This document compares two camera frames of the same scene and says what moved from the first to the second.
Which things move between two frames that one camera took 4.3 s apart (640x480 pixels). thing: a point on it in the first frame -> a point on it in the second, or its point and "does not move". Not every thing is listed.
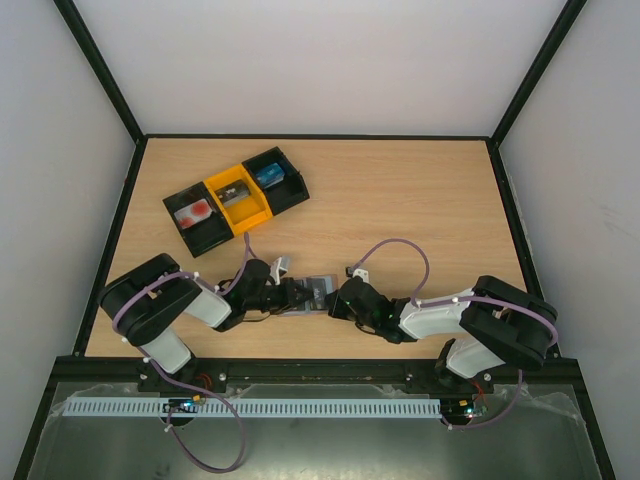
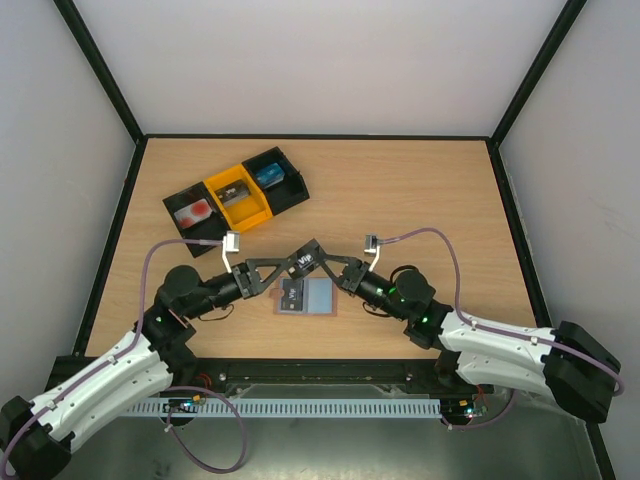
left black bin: x=198 y=219 does not move
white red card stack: x=193 y=213 does not move
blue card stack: x=270 y=175 does not move
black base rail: x=126 y=370 does not move
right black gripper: x=343 y=300 -> x=353 y=275
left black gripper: x=289 y=298 -> x=249 y=278
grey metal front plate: x=512 y=432 does not move
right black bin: x=281 y=182 does not move
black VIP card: x=318 y=287 -> x=304 y=261
